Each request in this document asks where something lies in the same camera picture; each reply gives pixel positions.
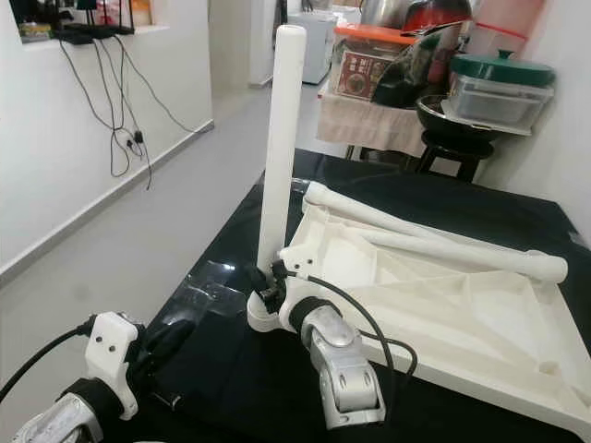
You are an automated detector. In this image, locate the beige striped cloth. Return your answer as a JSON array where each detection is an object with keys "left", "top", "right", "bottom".
[{"left": 316, "top": 92, "right": 426, "bottom": 158}]

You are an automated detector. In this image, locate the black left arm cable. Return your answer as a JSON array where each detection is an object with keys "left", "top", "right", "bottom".
[{"left": 0, "top": 314, "right": 95, "bottom": 407}]

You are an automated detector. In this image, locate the silver cooking pot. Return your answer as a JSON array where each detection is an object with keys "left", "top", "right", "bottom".
[{"left": 360, "top": 0, "right": 412, "bottom": 29}]

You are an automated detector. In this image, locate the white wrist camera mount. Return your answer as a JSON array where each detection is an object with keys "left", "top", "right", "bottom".
[
  {"left": 86, "top": 312, "right": 146, "bottom": 421},
  {"left": 277, "top": 247, "right": 333, "bottom": 319}
]

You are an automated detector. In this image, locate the large clear tape patch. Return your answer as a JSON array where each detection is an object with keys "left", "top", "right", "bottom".
[{"left": 189, "top": 260, "right": 255, "bottom": 310}]

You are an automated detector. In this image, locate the pale pink container red band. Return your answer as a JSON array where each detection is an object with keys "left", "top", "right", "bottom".
[{"left": 471, "top": 0, "right": 548, "bottom": 58}]

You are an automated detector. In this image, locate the white plastic children table top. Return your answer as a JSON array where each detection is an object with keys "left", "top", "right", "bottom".
[{"left": 247, "top": 180, "right": 591, "bottom": 430}]

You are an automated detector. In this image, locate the white chest freezer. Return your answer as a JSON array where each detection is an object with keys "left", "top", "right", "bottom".
[{"left": 286, "top": 11, "right": 338, "bottom": 86}]

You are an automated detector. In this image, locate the green lid clear container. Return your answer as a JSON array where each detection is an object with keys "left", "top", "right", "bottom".
[{"left": 448, "top": 48, "right": 557, "bottom": 126}]

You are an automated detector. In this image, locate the black tablecloth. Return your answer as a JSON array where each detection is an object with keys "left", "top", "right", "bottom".
[{"left": 139, "top": 148, "right": 591, "bottom": 443}]

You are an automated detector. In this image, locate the orange lid storage box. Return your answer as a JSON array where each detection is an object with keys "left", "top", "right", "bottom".
[{"left": 332, "top": 23, "right": 412, "bottom": 101}]

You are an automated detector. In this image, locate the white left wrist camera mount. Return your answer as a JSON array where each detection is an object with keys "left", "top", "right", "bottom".
[{"left": 86, "top": 312, "right": 146, "bottom": 421}]

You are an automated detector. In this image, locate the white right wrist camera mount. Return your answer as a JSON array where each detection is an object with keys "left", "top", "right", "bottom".
[{"left": 277, "top": 247, "right": 333, "bottom": 319}]

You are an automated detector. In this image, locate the black bag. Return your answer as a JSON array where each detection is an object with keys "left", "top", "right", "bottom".
[{"left": 369, "top": 28, "right": 458, "bottom": 110}]

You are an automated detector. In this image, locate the red black pan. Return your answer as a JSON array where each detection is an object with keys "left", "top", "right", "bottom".
[{"left": 399, "top": 0, "right": 472, "bottom": 36}]

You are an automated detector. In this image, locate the black wall cable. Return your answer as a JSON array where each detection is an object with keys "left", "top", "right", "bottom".
[
  {"left": 115, "top": 39, "right": 215, "bottom": 135},
  {"left": 94, "top": 39, "right": 153, "bottom": 192},
  {"left": 57, "top": 39, "right": 132, "bottom": 178}
]

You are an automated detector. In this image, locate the black wok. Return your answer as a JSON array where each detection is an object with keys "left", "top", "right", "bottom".
[{"left": 414, "top": 94, "right": 504, "bottom": 147}]

